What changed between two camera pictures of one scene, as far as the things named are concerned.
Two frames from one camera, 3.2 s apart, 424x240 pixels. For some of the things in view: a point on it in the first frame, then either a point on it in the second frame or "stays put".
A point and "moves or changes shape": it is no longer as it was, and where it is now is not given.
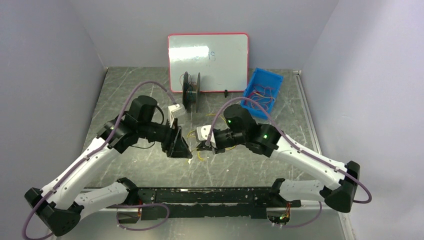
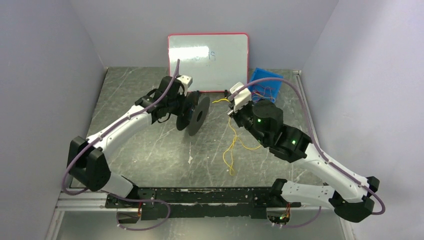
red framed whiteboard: [222, 60] stays put
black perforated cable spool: [191, 91] moves or changes shape
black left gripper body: [171, 141] to [180, 105]
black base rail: [245, 202] stays put
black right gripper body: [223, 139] to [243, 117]
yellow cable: [194, 130] to [228, 155]
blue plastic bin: [262, 86] stays put
